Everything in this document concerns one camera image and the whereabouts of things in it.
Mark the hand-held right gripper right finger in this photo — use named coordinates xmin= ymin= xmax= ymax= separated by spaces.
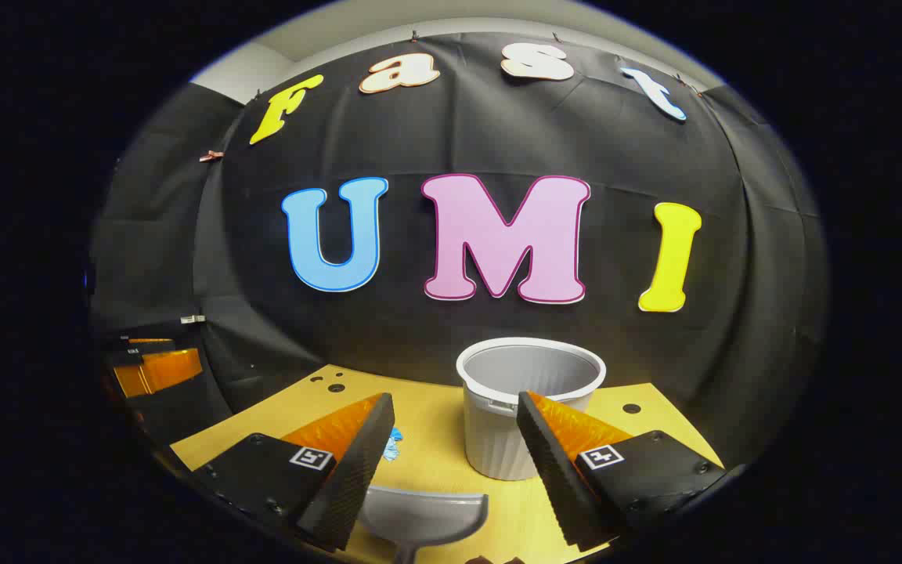
xmin=515 ymin=389 xmax=727 ymax=554

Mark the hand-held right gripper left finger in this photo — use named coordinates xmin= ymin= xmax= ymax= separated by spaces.
xmin=185 ymin=392 xmax=397 ymax=554

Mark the yellow wooden desktop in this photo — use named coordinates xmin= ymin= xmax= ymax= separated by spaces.
xmin=169 ymin=364 xmax=726 ymax=564

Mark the black backdrop cloth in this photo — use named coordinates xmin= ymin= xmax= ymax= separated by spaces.
xmin=89 ymin=31 xmax=828 ymax=471

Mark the grey plastic dustpan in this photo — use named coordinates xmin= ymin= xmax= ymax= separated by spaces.
xmin=357 ymin=484 xmax=491 ymax=564

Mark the grey ribbed garbage bin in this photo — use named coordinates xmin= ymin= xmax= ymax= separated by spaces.
xmin=456 ymin=337 xmax=607 ymax=481

